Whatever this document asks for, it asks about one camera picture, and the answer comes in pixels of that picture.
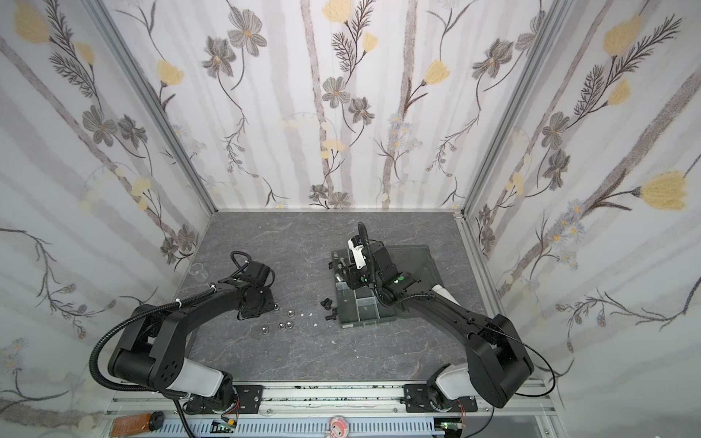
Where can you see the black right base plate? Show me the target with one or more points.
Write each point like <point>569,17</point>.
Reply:
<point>420,398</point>

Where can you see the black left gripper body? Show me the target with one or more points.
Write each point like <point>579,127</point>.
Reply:
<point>265,302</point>

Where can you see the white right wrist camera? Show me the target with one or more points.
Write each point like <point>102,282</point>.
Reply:
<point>356,246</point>

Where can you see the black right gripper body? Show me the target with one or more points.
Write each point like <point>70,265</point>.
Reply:
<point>351,274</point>

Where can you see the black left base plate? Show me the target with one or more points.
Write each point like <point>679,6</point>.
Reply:
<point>244,399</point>

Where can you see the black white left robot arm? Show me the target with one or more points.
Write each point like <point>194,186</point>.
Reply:
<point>147,351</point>

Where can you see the clear plastic cup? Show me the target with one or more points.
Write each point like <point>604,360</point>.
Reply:
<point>198,272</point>

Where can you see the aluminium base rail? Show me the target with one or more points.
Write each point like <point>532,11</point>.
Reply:
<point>372,409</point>

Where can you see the pink figurine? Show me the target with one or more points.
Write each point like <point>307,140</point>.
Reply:
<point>338,428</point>

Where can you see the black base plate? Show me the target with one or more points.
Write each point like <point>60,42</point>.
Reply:
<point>420,398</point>
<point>244,399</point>

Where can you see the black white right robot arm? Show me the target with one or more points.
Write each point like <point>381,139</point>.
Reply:
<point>497,360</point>

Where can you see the green plastic organizer box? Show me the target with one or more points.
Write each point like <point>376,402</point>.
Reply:
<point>404,274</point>

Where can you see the orange black tool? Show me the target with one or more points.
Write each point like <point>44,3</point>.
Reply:
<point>137,424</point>

